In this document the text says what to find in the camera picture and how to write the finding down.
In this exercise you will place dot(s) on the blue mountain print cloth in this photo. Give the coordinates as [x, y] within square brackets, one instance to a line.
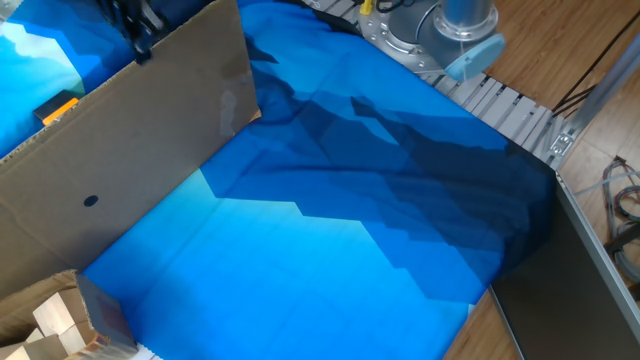
[325, 225]

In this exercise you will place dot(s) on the aluminium post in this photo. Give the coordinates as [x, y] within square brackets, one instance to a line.
[605, 85]

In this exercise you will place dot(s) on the light wooden block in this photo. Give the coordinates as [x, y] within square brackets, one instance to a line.
[75, 340]
[52, 312]
[35, 350]

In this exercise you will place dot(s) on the slotted aluminium table frame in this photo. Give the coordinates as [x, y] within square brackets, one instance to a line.
[505, 110]

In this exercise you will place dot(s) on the small open cardboard box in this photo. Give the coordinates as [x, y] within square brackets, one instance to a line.
[100, 315]

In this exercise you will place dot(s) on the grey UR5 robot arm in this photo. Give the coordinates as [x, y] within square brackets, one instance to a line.
[450, 30]

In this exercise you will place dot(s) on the dark grey framed panel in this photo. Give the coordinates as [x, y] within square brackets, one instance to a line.
[560, 300]

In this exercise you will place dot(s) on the large cardboard wall panel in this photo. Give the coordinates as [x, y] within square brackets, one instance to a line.
[130, 160]

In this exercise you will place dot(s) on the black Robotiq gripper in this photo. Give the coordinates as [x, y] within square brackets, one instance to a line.
[122, 9]

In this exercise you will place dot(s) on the yellow plastic clip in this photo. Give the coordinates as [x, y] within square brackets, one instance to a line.
[366, 7]

